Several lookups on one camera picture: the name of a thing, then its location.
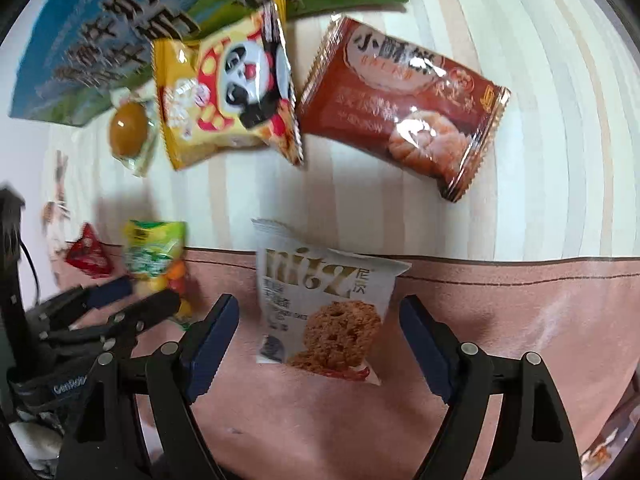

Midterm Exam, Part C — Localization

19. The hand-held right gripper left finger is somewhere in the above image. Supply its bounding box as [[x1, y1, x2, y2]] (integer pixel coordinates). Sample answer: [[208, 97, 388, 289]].
[[55, 293, 241, 480]]

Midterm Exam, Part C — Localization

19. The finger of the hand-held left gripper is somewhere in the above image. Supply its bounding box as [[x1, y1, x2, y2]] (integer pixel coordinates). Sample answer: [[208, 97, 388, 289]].
[[39, 289, 181, 357], [37, 275, 135, 329]]

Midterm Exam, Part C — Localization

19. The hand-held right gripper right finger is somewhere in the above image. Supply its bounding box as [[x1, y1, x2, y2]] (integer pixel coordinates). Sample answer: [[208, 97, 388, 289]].
[[398, 294, 584, 480]]

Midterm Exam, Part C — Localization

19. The green yellow snack packet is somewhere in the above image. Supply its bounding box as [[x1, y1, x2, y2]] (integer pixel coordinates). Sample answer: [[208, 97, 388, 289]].
[[122, 219, 196, 322]]

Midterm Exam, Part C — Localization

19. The white cookie packet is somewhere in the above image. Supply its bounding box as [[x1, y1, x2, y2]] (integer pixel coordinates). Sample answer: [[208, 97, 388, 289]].
[[251, 218, 412, 387]]

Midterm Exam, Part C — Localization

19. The printed cardboard box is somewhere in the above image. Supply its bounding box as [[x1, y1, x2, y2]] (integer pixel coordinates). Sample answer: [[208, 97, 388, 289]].
[[9, 0, 412, 127]]

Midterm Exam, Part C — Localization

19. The red triangular snack packet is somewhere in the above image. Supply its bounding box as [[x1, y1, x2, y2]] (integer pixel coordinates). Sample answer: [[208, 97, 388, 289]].
[[64, 223, 112, 279]]

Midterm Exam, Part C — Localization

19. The braised egg packet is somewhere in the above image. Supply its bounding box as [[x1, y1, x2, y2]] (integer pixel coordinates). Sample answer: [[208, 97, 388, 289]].
[[108, 87, 161, 177]]

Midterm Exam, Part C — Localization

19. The yellow panda snack packet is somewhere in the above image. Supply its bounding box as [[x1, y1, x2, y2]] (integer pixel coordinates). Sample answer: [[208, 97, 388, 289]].
[[151, 0, 306, 171]]

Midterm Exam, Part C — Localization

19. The brown red pastry packet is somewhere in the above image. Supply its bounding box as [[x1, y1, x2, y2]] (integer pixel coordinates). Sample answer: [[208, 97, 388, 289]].
[[294, 14, 512, 204]]

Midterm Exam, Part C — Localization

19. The black cable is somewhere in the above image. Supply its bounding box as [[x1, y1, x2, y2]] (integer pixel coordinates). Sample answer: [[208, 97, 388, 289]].
[[19, 239, 42, 307]]

